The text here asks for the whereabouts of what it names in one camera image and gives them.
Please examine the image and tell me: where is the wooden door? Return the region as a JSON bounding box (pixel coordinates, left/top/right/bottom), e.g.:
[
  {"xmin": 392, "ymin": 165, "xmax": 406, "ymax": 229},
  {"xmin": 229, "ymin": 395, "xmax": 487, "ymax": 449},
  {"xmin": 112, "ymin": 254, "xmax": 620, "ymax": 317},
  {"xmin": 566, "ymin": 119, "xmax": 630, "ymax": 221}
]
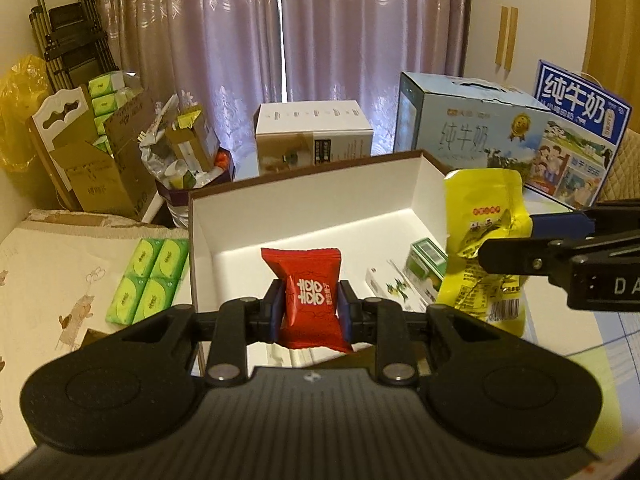
[{"xmin": 582, "ymin": 0, "xmax": 640, "ymax": 91}]

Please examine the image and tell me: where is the beige printed blanket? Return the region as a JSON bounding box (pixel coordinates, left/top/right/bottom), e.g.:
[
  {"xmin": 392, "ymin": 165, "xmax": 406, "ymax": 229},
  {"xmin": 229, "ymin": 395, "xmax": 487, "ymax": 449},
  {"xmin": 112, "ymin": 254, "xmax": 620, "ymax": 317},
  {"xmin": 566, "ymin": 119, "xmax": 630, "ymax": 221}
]
[{"xmin": 0, "ymin": 209, "xmax": 201, "ymax": 411}]

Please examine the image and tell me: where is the yellow plastic bag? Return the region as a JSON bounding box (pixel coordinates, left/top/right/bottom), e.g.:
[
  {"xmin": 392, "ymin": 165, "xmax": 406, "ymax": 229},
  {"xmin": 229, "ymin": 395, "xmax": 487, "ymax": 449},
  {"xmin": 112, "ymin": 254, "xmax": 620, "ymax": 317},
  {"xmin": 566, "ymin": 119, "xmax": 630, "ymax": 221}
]
[{"xmin": 0, "ymin": 55, "xmax": 53, "ymax": 173}]

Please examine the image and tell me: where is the white appliance box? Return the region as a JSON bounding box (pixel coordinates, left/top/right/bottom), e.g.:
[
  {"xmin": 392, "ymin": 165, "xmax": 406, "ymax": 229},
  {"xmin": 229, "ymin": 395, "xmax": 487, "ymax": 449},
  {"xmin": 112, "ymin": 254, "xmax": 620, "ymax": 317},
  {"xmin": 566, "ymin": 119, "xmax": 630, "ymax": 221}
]
[{"xmin": 255, "ymin": 101, "xmax": 373, "ymax": 177}]

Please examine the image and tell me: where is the red candy packet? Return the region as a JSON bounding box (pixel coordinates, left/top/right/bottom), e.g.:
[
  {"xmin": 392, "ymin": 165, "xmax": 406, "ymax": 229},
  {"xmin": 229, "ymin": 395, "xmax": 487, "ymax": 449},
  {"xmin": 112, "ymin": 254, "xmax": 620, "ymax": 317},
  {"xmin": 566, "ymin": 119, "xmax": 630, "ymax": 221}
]
[{"xmin": 260, "ymin": 246, "xmax": 353, "ymax": 355}]

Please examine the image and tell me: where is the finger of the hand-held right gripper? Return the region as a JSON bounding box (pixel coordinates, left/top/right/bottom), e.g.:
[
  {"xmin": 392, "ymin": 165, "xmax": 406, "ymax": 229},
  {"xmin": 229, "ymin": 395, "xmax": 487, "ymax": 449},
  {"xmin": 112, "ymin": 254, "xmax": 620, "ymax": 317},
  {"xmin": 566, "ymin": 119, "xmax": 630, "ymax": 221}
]
[
  {"xmin": 477, "ymin": 234, "xmax": 640, "ymax": 281},
  {"xmin": 529, "ymin": 199, "xmax": 640, "ymax": 239}
]

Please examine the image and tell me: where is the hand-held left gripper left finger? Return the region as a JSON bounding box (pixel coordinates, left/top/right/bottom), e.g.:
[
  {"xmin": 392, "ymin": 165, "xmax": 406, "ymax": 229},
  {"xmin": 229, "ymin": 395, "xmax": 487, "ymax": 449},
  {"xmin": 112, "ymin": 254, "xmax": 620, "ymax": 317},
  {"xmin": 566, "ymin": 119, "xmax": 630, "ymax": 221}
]
[{"xmin": 117, "ymin": 279, "xmax": 287, "ymax": 388}]

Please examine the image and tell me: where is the open tan cardboard box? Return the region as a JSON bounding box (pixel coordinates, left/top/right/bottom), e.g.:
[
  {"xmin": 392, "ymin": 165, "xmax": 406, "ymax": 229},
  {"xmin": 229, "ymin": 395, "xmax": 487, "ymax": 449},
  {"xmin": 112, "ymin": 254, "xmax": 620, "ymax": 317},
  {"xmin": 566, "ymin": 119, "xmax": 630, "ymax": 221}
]
[{"xmin": 50, "ymin": 85, "xmax": 163, "ymax": 221}]

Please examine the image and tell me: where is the white cardboard box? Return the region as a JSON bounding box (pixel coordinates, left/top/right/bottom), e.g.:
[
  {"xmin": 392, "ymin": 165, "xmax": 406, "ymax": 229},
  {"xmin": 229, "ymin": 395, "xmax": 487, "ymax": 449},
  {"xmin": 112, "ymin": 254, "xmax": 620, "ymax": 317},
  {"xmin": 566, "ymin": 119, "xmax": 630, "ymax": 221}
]
[{"xmin": 187, "ymin": 149, "xmax": 481, "ymax": 378}]

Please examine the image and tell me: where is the beige quilted chair cover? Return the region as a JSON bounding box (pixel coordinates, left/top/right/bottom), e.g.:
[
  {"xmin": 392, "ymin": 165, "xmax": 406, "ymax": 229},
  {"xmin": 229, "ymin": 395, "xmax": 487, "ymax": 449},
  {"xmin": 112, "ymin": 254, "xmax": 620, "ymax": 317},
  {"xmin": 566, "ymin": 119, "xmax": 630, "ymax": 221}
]
[{"xmin": 597, "ymin": 130, "xmax": 640, "ymax": 206}]

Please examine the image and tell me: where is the white ointment box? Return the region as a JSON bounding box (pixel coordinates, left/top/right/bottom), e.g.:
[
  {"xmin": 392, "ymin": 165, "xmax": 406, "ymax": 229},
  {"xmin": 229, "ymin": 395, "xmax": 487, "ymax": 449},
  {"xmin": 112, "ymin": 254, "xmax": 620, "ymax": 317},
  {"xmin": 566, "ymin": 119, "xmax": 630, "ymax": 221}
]
[{"xmin": 365, "ymin": 260, "xmax": 441, "ymax": 311}]

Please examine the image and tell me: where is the dark blue milk carton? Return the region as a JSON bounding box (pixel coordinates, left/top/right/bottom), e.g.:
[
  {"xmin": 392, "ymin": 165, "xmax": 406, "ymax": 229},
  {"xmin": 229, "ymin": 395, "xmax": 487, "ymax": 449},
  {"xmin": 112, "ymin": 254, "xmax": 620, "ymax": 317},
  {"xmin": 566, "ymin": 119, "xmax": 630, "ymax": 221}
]
[{"xmin": 522, "ymin": 59, "xmax": 632, "ymax": 211}]

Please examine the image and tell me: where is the wooden door handle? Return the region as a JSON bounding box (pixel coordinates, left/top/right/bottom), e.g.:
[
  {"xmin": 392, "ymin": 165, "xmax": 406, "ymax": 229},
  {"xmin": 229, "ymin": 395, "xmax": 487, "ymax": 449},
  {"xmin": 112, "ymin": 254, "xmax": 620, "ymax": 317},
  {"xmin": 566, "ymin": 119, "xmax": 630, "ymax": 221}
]
[
  {"xmin": 506, "ymin": 6, "xmax": 520, "ymax": 72},
  {"xmin": 495, "ymin": 5, "xmax": 509, "ymax": 66}
]

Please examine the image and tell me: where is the stack of green tissue packs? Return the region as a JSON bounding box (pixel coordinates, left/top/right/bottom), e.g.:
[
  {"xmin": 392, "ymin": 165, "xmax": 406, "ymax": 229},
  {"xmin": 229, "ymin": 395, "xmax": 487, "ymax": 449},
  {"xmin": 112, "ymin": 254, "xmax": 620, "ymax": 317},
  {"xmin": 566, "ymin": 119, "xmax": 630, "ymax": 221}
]
[{"xmin": 87, "ymin": 71, "xmax": 138, "ymax": 156}]

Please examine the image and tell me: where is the olive paper carton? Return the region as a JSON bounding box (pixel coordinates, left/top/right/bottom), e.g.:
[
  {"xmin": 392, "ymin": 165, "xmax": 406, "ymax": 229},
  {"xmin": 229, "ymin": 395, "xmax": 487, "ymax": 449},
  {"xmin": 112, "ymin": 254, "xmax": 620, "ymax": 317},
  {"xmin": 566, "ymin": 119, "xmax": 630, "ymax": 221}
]
[{"xmin": 165, "ymin": 107, "xmax": 219, "ymax": 172}]

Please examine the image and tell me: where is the green medicine box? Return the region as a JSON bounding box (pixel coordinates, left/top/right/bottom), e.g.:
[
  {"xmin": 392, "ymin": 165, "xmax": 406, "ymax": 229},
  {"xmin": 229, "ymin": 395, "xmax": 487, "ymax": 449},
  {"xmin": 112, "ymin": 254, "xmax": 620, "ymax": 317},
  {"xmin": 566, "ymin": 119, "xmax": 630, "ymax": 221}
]
[{"xmin": 404, "ymin": 237, "xmax": 448, "ymax": 306}]

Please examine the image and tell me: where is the white wooden chair back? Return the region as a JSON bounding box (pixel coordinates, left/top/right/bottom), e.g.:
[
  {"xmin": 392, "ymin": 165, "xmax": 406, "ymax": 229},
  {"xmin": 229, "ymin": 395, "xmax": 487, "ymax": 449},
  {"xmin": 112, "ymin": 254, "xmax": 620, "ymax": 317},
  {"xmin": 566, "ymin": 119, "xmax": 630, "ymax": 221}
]
[{"xmin": 27, "ymin": 86, "xmax": 103, "ymax": 211}]

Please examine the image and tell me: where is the yellow snack pouch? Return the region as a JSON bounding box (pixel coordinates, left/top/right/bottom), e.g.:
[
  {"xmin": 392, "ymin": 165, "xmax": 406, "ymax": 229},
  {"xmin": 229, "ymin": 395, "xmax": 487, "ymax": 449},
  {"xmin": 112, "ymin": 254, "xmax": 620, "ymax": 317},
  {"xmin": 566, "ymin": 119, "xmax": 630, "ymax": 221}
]
[{"xmin": 435, "ymin": 167, "xmax": 532, "ymax": 338}]

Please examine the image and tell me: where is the purple trash bin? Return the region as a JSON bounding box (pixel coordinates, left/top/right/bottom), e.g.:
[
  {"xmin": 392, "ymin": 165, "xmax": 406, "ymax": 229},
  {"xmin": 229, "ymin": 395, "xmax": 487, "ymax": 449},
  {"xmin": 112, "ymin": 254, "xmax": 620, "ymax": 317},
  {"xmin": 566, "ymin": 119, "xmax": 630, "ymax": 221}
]
[{"xmin": 155, "ymin": 147, "xmax": 237, "ymax": 206}]

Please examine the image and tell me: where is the crumpled silver foil bag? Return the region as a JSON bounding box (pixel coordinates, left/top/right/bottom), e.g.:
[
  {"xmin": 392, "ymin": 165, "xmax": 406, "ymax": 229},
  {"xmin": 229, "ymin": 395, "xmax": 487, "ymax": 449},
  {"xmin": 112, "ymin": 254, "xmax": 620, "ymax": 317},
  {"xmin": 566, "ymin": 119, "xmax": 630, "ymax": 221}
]
[{"xmin": 139, "ymin": 94, "xmax": 181, "ymax": 181}]

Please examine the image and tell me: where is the mauve curtain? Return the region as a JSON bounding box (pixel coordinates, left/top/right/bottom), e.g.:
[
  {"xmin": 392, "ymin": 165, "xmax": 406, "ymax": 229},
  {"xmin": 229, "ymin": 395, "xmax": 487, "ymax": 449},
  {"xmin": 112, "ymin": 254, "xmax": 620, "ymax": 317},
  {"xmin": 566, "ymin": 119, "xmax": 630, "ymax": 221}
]
[{"xmin": 92, "ymin": 0, "xmax": 473, "ymax": 181}]

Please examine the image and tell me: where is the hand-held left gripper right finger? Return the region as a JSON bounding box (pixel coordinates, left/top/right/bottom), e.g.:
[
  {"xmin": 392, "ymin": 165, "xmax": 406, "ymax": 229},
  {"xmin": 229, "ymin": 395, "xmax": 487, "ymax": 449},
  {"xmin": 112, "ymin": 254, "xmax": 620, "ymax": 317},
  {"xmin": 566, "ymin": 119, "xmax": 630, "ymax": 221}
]
[{"xmin": 337, "ymin": 280, "xmax": 506, "ymax": 386}]

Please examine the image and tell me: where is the green tissue pack bundle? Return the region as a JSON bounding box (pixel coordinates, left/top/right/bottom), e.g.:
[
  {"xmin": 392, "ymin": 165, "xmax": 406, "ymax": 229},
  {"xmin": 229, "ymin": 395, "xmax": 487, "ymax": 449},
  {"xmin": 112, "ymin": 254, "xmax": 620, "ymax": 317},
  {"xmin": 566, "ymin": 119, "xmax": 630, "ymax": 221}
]
[{"xmin": 105, "ymin": 237, "xmax": 191, "ymax": 326}]

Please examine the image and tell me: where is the light blue milk carton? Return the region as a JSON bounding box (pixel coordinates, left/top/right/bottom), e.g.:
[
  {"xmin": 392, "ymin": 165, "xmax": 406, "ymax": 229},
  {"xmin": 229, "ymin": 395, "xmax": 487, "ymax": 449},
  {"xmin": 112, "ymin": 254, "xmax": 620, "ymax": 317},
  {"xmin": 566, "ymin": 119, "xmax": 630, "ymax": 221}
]
[{"xmin": 393, "ymin": 71, "xmax": 551, "ymax": 171}]

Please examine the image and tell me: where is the black folding cart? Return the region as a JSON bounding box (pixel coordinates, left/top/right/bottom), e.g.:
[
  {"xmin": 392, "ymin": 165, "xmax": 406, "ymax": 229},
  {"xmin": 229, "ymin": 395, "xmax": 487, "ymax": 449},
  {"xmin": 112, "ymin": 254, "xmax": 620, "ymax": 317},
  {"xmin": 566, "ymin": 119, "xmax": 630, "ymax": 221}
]
[{"xmin": 29, "ymin": 0, "xmax": 118, "ymax": 96}]

